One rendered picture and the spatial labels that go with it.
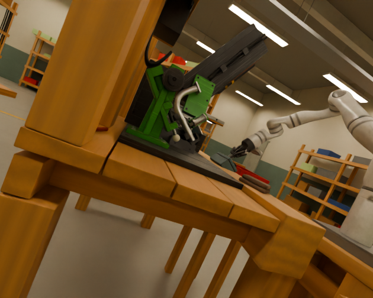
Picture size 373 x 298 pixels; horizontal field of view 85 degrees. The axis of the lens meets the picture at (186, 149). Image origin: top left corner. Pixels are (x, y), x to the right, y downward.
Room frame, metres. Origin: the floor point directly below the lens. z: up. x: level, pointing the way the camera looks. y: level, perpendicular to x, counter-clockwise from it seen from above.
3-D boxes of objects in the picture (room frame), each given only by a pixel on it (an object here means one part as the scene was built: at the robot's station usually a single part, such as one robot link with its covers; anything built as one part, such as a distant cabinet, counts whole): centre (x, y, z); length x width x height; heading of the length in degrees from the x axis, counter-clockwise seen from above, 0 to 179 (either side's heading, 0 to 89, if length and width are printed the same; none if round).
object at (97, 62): (1.04, 0.43, 1.36); 1.49 x 0.09 x 0.97; 17
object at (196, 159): (1.13, 0.14, 0.89); 1.10 x 0.42 x 0.02; 17
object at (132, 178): (1.13, 0.14, 0.44); 1.49 x 0.70 x 0.88; 17
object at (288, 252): (1.21, -0.13, 0.82); 1.50 x 0.14 x 0.15; 17
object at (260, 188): (0.72, -0.28, 0.91); 0.10 x 0.08 x 0.03; 56
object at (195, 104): (1.07, 0.06, 1.17); 0.13 x 0.12 x 0.20; 17
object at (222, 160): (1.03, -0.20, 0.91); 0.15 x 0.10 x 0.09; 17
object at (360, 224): (0.70, -0.66, 0.97); 0.09 x 0.09 x 0.17; 31
